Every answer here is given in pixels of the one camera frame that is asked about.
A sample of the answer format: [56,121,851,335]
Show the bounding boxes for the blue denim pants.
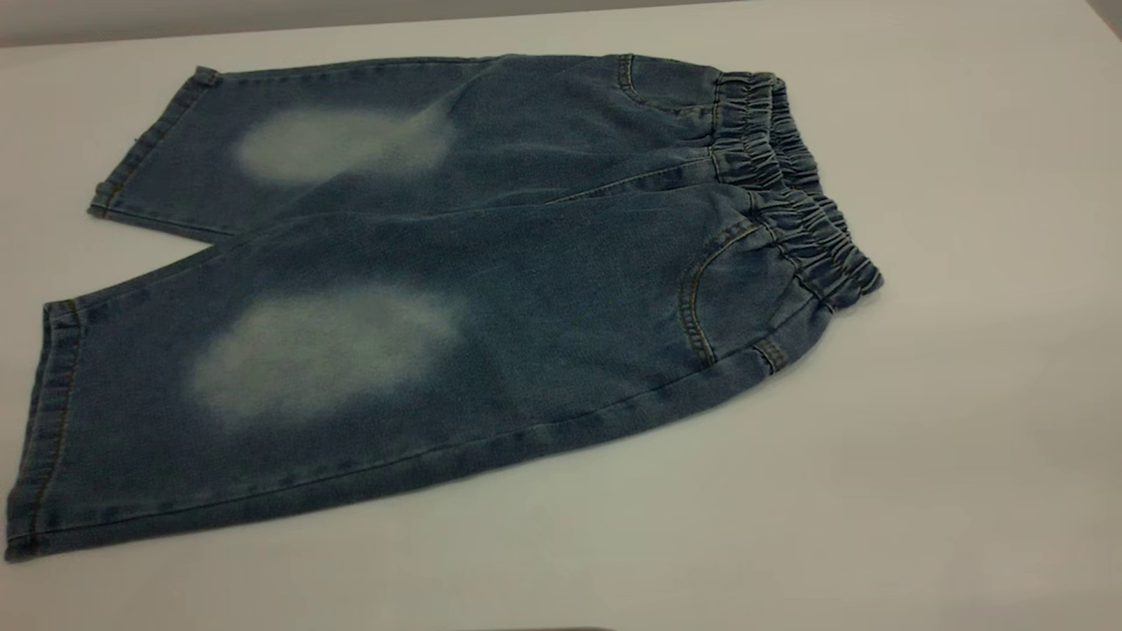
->
[4,53,884,562]

